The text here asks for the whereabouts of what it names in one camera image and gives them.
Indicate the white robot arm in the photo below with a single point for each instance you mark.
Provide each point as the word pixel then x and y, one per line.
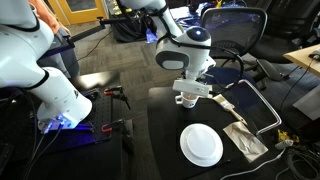
pixel 24 39

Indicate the upper red black clamp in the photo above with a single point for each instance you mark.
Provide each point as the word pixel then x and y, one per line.
pixel 118 93

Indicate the light wooden desk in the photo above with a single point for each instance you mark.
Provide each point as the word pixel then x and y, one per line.
pixel 302 58

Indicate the beige folded napkin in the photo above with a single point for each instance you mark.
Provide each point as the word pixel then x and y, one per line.
pixel 210 95

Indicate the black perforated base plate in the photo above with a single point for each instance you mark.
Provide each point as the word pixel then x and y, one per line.
pixel 96 116

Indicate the wooden handled paint brush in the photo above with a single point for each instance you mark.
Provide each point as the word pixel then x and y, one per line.
pixel 227 106

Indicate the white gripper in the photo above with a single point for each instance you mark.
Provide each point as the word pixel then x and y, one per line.
pixel 193 75

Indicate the lower red black clamp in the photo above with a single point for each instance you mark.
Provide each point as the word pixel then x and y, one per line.
pixel 122 125

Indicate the yellow door frame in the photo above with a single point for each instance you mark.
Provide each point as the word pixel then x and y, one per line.
pixel 71 12

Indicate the black mesh office chair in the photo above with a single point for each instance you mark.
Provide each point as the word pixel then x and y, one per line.
pixel 234 32

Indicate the white ceramic mug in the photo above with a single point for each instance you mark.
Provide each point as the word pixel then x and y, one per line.
pixel 186 100

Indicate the red black clamp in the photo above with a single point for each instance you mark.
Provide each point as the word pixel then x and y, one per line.
pixel 122 125
pixel 118 93

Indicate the white round plate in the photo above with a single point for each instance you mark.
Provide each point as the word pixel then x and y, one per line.
pixel 201 145

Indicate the yellow black tool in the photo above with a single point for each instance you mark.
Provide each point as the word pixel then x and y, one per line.
pixel 283 135

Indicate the black computer mouse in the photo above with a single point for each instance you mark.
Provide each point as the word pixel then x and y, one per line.
pixel 315 54

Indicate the person in orange shirt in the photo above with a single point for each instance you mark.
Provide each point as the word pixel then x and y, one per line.
pixel 65 61

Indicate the black tripod pole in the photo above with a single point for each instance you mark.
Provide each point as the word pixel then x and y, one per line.
pixel 70 40

